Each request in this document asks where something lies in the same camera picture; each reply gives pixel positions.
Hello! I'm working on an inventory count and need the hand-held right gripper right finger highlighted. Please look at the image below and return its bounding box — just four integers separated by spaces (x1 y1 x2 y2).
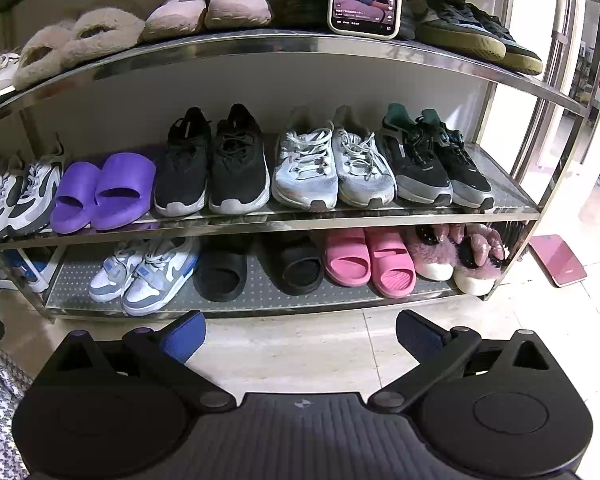
367 310 566 413

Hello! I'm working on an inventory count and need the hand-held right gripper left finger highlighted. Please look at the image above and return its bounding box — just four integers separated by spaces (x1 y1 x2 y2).
40 310 236 413

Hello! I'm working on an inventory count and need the purple slide sandal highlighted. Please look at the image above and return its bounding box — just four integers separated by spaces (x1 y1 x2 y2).
92 152 157 231
50 160 103 235

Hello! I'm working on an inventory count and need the black sneaker white sole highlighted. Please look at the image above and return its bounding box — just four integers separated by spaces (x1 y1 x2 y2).
154 106 213 217
209 103 271 215

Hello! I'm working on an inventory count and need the black sneaker teal lining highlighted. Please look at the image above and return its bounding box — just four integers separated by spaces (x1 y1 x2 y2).
381 103 453 207
420 108 496 209

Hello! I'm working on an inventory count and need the grey white black sneaker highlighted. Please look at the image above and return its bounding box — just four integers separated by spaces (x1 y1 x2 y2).
0 160 31 241
7 147 66 238

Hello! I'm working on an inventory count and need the metal shoe rack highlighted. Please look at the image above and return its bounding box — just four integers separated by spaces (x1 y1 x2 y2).
0 0 600 323

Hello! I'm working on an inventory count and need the pink slide sandal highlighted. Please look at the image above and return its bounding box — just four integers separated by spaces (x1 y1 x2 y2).
364 227 417 298
322 228 381 288

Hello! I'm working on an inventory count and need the black slide sandal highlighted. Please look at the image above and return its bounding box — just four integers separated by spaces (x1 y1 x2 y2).
265 237 326 296
194 237 253 302

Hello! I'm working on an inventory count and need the pink furry slipper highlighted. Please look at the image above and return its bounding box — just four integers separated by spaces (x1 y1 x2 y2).
450 222 508 296
405 224 456 282

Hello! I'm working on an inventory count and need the pink bathroom scale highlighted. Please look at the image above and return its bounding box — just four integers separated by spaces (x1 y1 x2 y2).
527 234 588 288

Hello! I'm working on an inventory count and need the houndstooth cloth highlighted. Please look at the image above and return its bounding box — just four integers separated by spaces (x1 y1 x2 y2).
0 342 36 480

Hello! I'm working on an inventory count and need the dark sneaker olive sole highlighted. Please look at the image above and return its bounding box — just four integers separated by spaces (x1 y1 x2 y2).
460 2 543 76
405 0 508 61

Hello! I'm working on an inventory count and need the background shelving unit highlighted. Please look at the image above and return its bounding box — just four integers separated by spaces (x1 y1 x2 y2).
570 45 600 106

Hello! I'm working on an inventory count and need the beige furry slipper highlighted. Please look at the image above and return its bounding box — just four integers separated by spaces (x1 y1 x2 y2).
12 20 78 91
60 7 146 68

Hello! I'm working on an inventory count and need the smartphone in white case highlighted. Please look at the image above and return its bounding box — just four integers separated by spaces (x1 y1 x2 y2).
327 0 406 41

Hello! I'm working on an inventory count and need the dark olive slipper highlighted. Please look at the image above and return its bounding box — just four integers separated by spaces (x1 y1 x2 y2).
280 0 333 31

